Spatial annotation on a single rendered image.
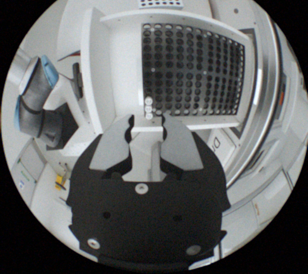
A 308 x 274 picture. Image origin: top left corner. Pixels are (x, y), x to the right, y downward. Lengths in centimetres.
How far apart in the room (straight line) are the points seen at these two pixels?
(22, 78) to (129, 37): 30
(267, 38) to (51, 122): 63
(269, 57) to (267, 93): 8
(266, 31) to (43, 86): 53
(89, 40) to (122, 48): 10
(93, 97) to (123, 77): 10
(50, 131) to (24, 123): 12
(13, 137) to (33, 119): 291
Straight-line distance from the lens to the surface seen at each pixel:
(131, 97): 27
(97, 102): 20
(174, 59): 19
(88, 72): 19
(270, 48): 26
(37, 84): 33
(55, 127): 43
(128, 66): 26
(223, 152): 35
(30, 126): 41
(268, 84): 26
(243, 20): 34
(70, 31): 48
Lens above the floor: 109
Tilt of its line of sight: 60 degrees down
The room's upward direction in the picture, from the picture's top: 176 degrees clockwise
